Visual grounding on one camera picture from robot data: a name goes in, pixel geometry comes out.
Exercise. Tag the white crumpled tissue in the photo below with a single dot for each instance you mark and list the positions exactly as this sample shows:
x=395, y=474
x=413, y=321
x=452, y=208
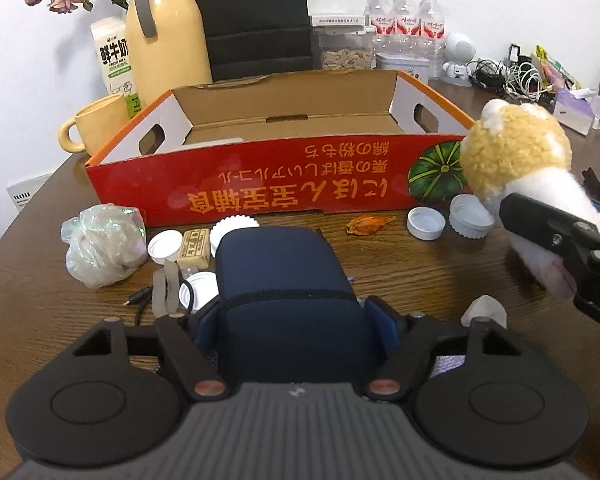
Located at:
x=485, y=310

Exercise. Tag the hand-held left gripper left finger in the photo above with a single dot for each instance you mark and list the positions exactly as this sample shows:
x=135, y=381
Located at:
x=207, y=322

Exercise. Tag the black charger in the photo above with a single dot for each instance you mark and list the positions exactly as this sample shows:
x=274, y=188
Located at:
x=515, y=53

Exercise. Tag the white robot toy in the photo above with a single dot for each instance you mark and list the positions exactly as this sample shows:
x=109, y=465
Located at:
x=459, y=52

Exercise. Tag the small beige box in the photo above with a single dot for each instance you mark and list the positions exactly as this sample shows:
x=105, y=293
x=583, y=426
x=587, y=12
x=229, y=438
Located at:
x=195, y=246

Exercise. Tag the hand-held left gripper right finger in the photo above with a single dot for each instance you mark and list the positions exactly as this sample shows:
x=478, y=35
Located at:
x=382, y=325

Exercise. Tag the purple tissue pack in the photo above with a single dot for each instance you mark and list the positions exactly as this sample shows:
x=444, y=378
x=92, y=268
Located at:
x=575, y=110

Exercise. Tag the black paper bag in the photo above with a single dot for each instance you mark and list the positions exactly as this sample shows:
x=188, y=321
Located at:
x=250, y=15

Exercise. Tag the white milk carton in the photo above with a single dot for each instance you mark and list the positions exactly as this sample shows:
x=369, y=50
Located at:
x=114, y=55

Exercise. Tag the yellow and white plush toy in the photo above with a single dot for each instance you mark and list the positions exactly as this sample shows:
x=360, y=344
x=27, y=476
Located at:
x=515, y=155

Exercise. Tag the clear jar of seeds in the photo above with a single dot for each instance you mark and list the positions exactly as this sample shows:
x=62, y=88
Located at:
x=345, y=52

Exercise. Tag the navy blue pouch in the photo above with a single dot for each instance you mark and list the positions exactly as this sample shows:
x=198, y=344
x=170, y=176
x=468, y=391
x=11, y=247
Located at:
x=285, y=300

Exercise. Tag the white round lid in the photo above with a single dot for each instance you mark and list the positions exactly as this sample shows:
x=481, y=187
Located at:
x=200, y=290

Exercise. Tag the yellow thermos jug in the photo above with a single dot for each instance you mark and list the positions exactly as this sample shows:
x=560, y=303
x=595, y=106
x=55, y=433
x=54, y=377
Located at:
x=167, y=45

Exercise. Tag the white bottle cap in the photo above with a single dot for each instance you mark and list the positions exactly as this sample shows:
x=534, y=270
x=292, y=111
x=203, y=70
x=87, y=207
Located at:
x=426, y=223
x=164, y=247

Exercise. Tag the white ribbed lid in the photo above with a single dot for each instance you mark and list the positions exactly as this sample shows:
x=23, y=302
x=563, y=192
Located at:
x=472, y=215
x=232, y=225

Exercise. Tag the red cardboard box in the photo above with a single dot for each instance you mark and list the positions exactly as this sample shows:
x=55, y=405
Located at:
x=280, y=185

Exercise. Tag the colourful snack packet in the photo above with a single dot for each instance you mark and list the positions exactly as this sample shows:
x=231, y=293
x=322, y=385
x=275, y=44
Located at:
x=555, y=65

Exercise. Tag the iridescent plastic bag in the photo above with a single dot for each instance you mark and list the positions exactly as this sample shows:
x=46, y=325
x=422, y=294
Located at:
x=102, y=245

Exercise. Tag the white labelled panel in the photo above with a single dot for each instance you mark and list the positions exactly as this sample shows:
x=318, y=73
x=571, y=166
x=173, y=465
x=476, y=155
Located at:
x=27, y=192

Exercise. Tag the flat white box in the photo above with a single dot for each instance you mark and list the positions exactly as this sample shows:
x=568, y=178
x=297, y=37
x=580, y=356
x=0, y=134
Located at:
x=337, y=20

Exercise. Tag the pale purple tin box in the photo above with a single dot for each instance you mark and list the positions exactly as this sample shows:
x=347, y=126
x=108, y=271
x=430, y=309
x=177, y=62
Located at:
x=402, y=65

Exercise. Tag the yellow mug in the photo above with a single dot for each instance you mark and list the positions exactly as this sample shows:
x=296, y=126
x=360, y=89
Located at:
x=102, y=122

